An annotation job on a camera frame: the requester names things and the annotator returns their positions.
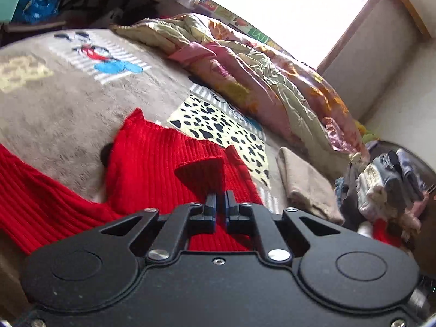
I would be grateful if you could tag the red knit sweater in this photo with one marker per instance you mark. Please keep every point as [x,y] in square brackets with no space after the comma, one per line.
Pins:
[149,167]

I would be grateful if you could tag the folded beige cloth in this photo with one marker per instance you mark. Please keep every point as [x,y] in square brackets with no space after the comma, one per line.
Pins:
[305,186]

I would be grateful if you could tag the grey cartoon print blanket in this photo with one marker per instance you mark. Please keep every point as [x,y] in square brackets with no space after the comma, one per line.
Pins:
[65,96]

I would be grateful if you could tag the floral pink quilt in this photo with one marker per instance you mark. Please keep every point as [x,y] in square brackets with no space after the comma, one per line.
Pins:
[282,94]

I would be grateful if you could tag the colourful board by window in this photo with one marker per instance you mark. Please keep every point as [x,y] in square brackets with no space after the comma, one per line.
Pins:
[216,11]

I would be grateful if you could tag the blue plastic bag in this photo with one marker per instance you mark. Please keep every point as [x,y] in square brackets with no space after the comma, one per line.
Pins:
[34,11]

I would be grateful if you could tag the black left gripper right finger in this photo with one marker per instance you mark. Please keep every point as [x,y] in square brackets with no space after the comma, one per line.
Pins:
[237,215]

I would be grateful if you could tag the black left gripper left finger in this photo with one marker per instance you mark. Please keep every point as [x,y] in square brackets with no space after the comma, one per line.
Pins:
[203,218]

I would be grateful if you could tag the dark side table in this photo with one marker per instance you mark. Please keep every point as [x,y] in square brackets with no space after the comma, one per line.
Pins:
[76,14]

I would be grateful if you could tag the pile of mixed clothes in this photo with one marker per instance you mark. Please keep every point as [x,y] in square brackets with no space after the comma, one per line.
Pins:
[386,199]

